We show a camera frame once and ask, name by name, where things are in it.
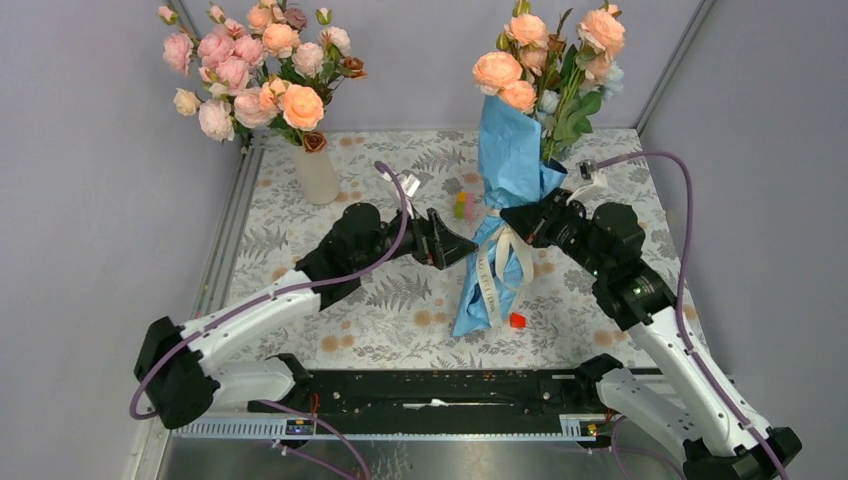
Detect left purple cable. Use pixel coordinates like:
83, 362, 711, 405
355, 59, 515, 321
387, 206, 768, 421
129, 160, 415, 480

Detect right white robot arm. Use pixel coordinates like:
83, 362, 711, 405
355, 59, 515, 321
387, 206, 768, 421
499, 189, 802, 479

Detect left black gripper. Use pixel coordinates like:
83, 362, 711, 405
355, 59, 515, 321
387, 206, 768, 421
355, 198, 478, 272

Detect pink and peach rose bunch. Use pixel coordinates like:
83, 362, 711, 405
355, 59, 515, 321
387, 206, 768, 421
156, 1, 367, 154

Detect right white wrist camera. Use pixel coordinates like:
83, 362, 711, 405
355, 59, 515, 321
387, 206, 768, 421
568, 160, 608, 203

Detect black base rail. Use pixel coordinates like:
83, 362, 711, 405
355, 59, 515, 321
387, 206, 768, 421
248, 369, 610, 437

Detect flower bouquet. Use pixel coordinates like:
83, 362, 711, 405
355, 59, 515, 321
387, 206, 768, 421
452, 1, 626, 337

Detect red block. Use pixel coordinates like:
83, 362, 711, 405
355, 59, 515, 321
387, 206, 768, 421
509, 312, 527, 329

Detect purple cable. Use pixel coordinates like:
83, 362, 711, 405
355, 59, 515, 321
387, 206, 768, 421
129, 160, 415, 480
592, 150, 791, 480

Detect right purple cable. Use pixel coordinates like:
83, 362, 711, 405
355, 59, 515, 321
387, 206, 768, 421
592, 150, 791, 480

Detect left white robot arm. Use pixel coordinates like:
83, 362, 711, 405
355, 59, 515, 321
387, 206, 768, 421
130, 202, 478, 429

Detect stacked coloured toy blocks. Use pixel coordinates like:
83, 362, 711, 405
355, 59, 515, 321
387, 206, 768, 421
453, 191, 476, 221

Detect cream printed ribbon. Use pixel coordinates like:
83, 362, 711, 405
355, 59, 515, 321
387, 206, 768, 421
475, 209, 534, 328

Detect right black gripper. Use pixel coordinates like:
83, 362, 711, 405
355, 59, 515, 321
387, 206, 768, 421
500, 186, 609, 279

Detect white ceramic vase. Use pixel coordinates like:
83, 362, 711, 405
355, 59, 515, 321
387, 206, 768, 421
290, 145, 340, 205

